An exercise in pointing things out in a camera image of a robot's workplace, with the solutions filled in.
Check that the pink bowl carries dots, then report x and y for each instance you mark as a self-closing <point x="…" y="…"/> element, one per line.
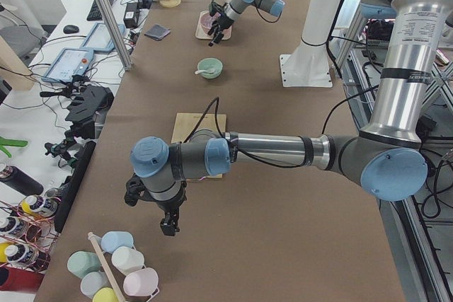
<point x="205" y="22"/>

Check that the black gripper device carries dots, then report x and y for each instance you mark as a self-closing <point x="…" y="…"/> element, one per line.
<point x="88" y="110"/>

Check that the pink cup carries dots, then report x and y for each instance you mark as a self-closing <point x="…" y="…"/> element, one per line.
<point x="143" y="282"/>

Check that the clear ice cubes pile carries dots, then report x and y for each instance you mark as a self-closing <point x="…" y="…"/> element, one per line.
<point x="207" y="20"/>

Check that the green cup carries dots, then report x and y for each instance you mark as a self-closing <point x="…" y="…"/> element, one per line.
<point x="81" y="263"/>

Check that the black power adapter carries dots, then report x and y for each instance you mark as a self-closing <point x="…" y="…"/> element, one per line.
<point x="131" y="15"/>

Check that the mint green bowl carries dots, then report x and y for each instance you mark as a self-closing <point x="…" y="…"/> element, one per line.
<point x="210" y="62"/>

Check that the grey cup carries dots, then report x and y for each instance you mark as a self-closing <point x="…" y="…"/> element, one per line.
<point x="93" y="282"/>

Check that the green plastic tool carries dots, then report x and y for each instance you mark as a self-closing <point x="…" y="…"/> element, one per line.
<point x="4" y="142"/>

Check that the white cup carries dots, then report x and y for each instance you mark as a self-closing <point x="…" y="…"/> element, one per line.
<point x="127" y="260"/>

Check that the yellow paint bottle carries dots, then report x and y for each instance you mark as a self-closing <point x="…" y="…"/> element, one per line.
<point x="44" y="207"/>

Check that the wooden cutting board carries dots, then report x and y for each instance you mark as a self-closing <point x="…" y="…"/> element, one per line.
<point x="184" y="128"/>

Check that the blue teach pendant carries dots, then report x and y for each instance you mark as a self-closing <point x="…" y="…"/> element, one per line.
<point x="98" y="39"/>
<point x="69" y="62"/>

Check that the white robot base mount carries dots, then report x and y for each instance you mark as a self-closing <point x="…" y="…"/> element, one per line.
<point x="308" y="65"/>

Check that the black computer mouse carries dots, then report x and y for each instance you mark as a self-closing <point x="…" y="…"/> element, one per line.
<point x="70" y="29"/>

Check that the blue teach pendant near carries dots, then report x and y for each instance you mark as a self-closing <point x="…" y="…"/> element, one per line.
<point x="69" y="62"/>

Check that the black long bar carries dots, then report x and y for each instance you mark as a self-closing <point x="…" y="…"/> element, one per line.
<point x="74" y="185"/>

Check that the grey purple cloth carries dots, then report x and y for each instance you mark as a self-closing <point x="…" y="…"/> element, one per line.
<point x="157" y="32"/>

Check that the blue cup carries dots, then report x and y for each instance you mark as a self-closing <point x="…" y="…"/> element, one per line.
<point x="112" y="240"/>

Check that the black water bottle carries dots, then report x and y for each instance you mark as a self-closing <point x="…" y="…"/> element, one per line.
<point x="16" y="179"/>

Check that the red container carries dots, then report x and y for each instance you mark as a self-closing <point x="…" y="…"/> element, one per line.
<point x="20" y="280"/>

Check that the wooden cup rack pole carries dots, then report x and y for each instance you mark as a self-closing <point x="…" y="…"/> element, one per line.
<point x="112" y="280"/>

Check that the aluminium frame post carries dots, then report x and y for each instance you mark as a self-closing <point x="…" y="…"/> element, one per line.
<point x="110" y="22"/>

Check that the white ceramic spoon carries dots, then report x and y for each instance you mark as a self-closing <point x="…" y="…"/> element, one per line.
<point x="208" y="71"/>

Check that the blue teach pendant far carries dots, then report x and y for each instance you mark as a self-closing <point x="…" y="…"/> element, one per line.
<point x="98" y="39"/>

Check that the cream plastic tray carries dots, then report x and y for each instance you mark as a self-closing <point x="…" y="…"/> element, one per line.
<point x="198" y="33"/>

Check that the yellow cup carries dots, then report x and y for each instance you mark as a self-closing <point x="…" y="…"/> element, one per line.
<point x="106" y="294"/>

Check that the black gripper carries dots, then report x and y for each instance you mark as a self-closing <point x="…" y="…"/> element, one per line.
<point x="172" y="206"/>
<point x="221" y="20"/>

